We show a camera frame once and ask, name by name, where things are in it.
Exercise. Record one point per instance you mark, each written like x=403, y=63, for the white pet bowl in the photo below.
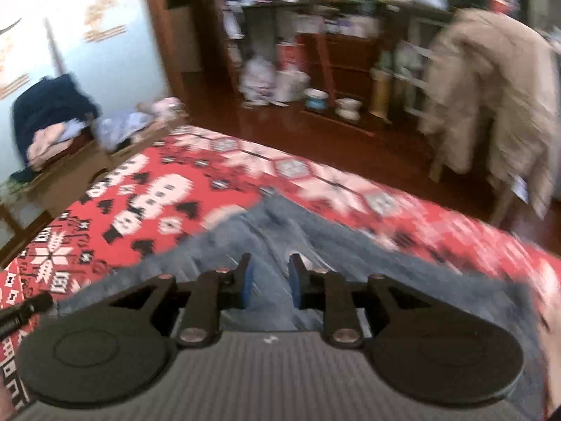
x=348, y=109

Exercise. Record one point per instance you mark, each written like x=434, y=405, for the dark blue garment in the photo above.
x=52, y=101

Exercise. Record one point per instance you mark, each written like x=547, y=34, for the black desk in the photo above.
x=263, y=26

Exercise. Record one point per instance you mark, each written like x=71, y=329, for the beige padded jacket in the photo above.
x=482, y=74

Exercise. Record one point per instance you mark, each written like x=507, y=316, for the cardboard box round print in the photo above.
x=70, y=175

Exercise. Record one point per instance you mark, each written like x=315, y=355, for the blue pet bowl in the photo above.
x=316, y=100

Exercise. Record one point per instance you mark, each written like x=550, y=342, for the wooden door frame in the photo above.
x=164, y=30

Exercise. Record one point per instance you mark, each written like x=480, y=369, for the blue denim shorts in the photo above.
x=271, y=228

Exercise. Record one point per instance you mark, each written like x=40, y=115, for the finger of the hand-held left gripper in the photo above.
x=26, y=313

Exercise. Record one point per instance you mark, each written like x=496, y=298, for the gold wall decal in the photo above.
x=103, y=13

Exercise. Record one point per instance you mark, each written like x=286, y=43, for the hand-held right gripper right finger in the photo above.
x=296, y=283

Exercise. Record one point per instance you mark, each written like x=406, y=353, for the yellow paper bag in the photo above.
x=381, y=92

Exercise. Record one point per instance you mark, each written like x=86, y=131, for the white chair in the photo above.
x=437, y=166

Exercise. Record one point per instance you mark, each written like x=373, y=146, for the red carton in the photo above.
x=291, y=57

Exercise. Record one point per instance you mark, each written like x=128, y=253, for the red patterned blanket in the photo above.
x=175, y=175

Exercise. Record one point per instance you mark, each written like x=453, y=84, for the brown wooden dresser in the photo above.
x=350, y=61

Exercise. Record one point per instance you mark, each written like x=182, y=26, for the plain white plastic bag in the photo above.
x=291, y=87

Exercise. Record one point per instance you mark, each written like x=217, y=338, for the printed white plastic bag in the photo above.
x=257, y=79

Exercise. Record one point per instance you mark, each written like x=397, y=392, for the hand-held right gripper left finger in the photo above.
x=247, y=283

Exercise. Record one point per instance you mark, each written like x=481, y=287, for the red broom stick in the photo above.
x=326, y=65

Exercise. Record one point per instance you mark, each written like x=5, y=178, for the pile of pale clothes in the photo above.
x=52, y=140

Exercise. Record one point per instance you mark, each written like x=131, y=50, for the white framed cabinet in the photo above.
x=418, y=65

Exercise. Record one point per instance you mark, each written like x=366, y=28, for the light blue cloth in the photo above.
x=125, y=129

